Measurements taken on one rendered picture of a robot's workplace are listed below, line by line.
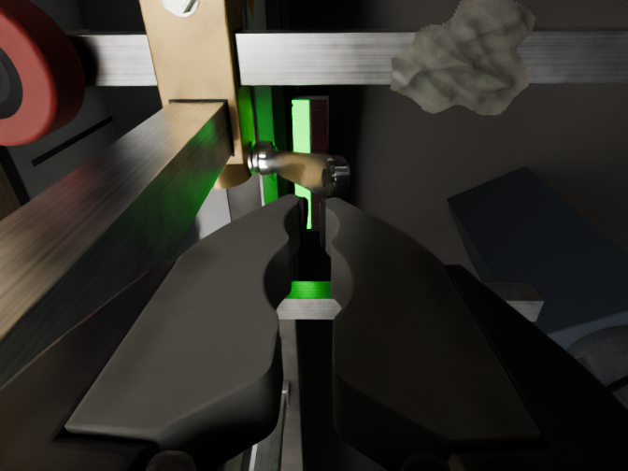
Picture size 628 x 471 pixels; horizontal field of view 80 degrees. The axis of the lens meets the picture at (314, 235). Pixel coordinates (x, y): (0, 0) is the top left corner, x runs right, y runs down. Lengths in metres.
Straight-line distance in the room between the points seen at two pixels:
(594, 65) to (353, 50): 0.15
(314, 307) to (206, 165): 0.24
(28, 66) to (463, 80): 0.25
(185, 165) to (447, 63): 0.16
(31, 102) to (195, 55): 0.09
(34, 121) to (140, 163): 0.11
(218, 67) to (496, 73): 0.17
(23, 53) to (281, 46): 0.14
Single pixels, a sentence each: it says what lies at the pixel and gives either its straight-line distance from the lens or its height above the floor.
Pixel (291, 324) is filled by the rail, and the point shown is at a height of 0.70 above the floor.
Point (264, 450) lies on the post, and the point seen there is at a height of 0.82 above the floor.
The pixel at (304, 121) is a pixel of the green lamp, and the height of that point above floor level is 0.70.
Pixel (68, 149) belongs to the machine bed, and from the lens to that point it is 0.50.
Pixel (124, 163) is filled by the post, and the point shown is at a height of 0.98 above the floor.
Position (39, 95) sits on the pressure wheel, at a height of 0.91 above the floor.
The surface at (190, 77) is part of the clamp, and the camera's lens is 0.26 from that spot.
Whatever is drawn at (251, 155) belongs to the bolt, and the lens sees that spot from 0.29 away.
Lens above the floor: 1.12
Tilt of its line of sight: 58 degrees down
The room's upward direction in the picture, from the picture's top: 178 degrees counter-clockwise
